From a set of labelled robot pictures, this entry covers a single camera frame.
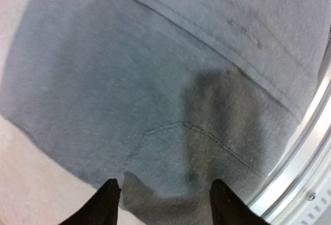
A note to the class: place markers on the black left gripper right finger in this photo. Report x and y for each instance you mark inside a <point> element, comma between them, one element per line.
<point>228,209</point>

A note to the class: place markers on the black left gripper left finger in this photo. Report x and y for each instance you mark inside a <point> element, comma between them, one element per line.
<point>100,209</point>

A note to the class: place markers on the grey button-up shirt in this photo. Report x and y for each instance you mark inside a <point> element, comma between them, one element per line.
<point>166,95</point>

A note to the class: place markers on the aluminium front rail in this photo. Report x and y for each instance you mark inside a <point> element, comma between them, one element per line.
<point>299,189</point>

